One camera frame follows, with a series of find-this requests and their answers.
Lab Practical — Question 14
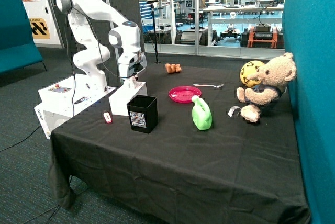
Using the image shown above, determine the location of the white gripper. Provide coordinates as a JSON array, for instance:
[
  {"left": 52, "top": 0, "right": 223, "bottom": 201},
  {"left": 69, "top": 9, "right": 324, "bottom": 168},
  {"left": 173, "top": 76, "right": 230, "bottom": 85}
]
[{"left": 118, "top": 52, "right": 147, "bottom": 79}]

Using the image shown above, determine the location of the white tissue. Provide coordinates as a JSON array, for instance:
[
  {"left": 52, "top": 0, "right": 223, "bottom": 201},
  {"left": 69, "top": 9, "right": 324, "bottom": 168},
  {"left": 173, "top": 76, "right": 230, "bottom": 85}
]
[{"left": 124, "top": 76, "right": 139, "bottom": 89}]

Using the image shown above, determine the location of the pink plastic plate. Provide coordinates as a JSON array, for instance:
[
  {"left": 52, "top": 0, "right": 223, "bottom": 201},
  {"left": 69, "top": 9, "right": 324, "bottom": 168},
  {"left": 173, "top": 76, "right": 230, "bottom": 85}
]
[{"left": 168, "top": 85, "right": 202, "bottom": 103}]

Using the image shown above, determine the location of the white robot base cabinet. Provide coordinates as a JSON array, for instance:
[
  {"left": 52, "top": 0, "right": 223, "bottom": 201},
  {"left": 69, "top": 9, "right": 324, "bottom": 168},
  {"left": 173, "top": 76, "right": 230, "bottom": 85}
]
[{"left": 35, "top": 74, "right": 115, "bottom": 139}]

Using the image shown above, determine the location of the white tissue box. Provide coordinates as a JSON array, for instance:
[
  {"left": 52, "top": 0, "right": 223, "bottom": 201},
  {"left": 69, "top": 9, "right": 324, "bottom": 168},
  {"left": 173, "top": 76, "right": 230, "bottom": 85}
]
[{"left": 109, "top": 81, "right": 147, "bottom": 116}]

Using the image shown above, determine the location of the small brown plush toy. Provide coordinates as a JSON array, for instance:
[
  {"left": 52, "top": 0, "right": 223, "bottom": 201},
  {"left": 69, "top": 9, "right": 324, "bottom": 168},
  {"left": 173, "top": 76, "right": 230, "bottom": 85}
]
[{"left": 165, "top": 63, "right": 182, "bottom": 74}]

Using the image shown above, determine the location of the black square container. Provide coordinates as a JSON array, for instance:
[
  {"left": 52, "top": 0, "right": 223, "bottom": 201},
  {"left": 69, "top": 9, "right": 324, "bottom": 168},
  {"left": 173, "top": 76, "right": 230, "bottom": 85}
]
[{"left": 127, "top": 95, "right": 158, "bottom": 133}]

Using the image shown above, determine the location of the black marker pen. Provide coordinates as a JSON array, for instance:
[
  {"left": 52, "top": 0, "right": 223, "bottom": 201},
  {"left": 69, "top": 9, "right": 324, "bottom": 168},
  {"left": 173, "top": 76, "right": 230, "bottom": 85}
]
[{"left": 74, "top": 97, "right": 89, "bottom": 104}]

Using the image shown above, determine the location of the red white small device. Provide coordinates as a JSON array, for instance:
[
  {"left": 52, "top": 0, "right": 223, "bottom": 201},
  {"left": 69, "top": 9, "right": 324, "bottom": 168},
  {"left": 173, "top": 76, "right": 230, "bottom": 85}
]
[{"left": 103, "top": 111, "right": 113, "bottom": 124}]

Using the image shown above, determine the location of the black tripod stand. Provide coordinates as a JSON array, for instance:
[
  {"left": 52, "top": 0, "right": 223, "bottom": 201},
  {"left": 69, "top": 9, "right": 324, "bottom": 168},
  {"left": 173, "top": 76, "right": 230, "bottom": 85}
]
[{"left": 146, "top": 0, "right": 161, "bottom": 64}]

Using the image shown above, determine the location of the green plastic jug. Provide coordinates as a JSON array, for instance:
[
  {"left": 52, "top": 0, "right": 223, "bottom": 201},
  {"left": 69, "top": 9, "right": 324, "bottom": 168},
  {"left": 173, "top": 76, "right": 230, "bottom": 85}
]
[{"left": 192, "top": 95, "right": 212, "bottom": 130}]

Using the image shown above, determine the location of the silver fork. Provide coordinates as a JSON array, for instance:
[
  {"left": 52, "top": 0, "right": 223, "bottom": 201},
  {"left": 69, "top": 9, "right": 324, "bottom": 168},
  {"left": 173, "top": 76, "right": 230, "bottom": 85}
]
[{"left": 193, "top": 83, "right": 225, "bottom": 89}]

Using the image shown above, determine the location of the yellow black hazard sign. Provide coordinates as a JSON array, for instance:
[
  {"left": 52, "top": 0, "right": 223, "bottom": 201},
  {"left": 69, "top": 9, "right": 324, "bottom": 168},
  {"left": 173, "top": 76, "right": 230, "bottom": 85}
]
[{"left": 29, "top": 18, "right": 50, "bottom": 40}]

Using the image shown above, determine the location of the white paper tag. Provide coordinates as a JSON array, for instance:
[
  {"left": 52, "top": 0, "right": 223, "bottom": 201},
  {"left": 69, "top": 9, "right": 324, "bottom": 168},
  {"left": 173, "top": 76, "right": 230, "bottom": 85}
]
[{"left": 227, "top": 106, "right": 241, "bottom": 117}]

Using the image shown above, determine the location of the teal sofa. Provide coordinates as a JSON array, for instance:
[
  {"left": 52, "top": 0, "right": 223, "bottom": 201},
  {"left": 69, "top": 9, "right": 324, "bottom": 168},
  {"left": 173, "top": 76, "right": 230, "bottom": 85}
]
[{"left": 0, "top": 0, "right": 43, "bottom": 73}]

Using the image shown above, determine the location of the yellow black ball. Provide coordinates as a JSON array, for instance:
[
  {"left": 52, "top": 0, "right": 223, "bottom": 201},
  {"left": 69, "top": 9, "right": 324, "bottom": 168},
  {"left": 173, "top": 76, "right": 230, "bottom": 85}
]
[{"left": 240, "top": 60, "right": 265, "bottom": 88}]

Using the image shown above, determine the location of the black tablecloth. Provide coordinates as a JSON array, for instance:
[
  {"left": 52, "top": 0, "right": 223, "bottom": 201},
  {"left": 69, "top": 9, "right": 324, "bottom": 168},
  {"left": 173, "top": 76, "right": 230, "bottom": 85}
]
[{"left": 48, "top": 65, "right": 311, "bottom": 223}]

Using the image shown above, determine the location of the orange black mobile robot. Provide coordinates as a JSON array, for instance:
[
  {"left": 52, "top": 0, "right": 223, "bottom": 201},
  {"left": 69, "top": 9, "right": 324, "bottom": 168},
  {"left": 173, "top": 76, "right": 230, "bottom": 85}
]
[{"left": 247, "top": 24, "right": 278, "bottom": 49}]

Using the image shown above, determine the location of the beige teddy bear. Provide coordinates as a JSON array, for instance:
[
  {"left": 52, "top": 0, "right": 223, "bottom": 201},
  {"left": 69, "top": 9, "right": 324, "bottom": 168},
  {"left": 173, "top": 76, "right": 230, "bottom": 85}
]
[{"left": 236, "top": 52, "right": 297, "bottom": 122}]

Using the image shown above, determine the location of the teal partition panel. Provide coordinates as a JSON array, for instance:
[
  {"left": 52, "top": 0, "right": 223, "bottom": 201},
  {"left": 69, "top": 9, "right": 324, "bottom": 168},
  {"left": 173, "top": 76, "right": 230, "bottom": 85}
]
[{"left": 282, "top": 0, "right": 334, "bottom": 223}]

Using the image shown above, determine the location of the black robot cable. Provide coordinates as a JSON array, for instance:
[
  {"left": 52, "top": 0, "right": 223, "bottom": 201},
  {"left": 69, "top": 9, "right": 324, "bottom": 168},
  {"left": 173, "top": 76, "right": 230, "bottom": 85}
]
[{"left": 0, "top": 6, "right": 131, "bottom": 153}]

